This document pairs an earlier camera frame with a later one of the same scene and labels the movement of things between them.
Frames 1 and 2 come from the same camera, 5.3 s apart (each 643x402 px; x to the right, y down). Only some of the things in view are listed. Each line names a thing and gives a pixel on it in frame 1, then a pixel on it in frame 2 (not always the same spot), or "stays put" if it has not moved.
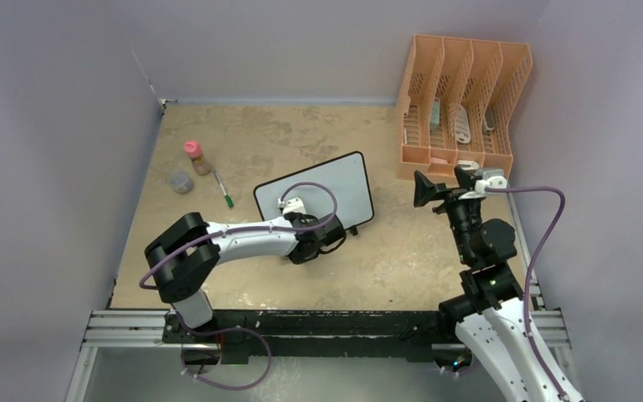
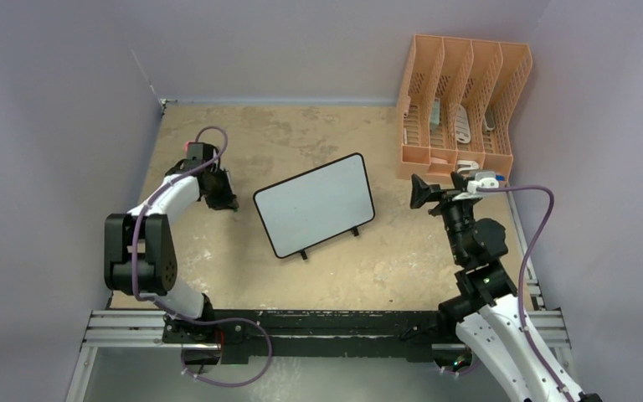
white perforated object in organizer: (461, 125) stays put
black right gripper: (425, 191) stays put
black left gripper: (295, 260) → (227, 199)
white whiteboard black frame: (347, 175) stays put
